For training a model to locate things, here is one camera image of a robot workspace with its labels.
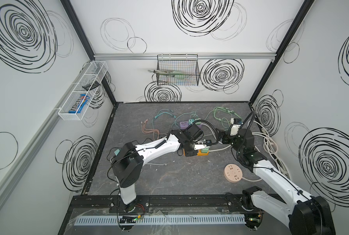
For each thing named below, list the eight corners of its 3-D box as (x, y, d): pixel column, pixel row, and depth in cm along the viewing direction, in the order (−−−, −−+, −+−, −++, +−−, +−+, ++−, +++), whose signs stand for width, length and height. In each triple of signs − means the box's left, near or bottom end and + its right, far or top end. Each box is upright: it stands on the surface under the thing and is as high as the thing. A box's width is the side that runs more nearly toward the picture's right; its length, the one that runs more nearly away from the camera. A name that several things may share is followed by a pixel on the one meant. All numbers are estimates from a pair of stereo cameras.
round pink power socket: (225, 182, 83) (227, 181, 80) (222, 165, 89) (223, 163, 86) (242, 182, 82) (244, 181, 80) (238, 165, 89) (239, 163, 86)
